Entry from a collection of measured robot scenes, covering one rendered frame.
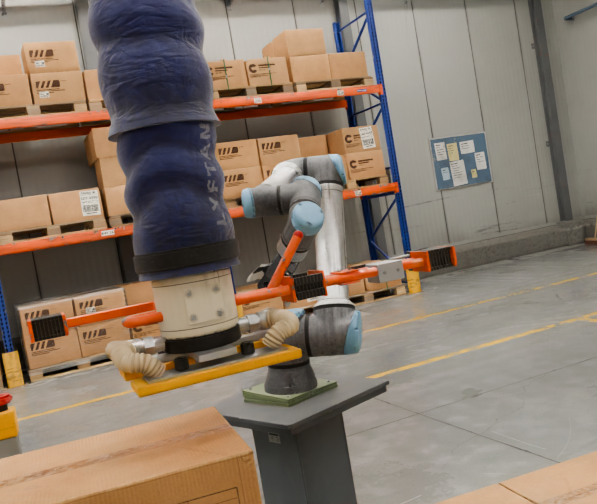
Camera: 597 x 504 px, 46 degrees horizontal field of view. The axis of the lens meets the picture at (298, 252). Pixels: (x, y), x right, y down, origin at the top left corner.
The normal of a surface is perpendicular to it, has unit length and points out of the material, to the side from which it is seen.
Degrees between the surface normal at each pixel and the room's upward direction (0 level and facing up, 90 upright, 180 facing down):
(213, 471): 90
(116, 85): 100
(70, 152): 90
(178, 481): 90
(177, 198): 77
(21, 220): 91
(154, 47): 73
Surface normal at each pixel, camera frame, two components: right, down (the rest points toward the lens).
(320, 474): 0.69, -0.07
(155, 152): -0.08, -0.28
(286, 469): -0.71, 0.15
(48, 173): 0.40, -0.02
